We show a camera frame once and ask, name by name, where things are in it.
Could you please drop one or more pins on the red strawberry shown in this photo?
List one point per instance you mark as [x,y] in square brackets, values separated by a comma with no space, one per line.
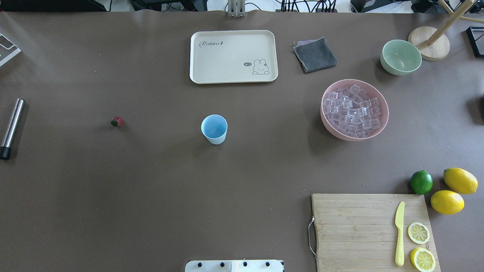
[116,121]

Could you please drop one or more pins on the lemon slice upper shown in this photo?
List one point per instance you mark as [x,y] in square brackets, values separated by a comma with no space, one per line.
[418,233]

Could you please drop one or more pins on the yellow plastic knife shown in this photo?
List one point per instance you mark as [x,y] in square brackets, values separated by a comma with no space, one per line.
[399,223]

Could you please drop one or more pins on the pink bowl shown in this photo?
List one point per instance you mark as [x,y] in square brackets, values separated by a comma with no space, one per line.
[329,124]

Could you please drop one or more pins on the cream rabbit tray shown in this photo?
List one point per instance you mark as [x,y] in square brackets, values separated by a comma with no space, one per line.
[236,56]

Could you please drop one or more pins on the lemon slice lower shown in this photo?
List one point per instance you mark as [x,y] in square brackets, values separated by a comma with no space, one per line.
[423,260]

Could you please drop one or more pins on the yellow lemon lower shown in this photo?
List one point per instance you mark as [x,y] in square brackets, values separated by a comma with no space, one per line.
[447,202]

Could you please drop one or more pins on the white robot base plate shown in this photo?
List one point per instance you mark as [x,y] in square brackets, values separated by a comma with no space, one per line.
[235,266]

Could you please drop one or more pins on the grey folded cloth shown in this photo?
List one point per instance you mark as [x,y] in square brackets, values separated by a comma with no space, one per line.
[314,55]

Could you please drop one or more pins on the wooden cup tree stand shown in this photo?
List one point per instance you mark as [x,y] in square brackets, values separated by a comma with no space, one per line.
[432,43]

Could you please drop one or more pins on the green bowl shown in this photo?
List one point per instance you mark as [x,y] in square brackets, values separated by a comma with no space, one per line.
[400,57]

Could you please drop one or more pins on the lemon slice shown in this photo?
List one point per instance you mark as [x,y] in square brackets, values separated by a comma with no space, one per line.
[418,233]
[423,260]

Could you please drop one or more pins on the yellow lemon upper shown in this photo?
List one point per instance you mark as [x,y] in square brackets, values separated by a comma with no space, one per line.
[460,180]

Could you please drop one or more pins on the green lime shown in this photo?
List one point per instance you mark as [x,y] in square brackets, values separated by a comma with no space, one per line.
[421,182]

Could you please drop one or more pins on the light blue cup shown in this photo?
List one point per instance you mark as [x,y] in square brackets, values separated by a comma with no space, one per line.
[214,128]

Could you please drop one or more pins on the yellow lemon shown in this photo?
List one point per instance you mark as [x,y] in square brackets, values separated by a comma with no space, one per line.
[447,202]
[460,180]

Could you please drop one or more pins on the white wire cup rack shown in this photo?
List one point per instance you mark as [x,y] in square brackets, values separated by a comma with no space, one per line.
[8,50]

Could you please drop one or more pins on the clear ice cubes pile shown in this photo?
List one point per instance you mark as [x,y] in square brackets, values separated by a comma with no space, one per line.
[353,109]

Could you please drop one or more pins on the steel muddler black tip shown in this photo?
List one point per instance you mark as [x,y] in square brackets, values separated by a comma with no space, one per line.
[7,141]

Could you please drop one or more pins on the wooden cutting board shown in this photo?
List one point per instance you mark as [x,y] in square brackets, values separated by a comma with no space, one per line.
[355,232]

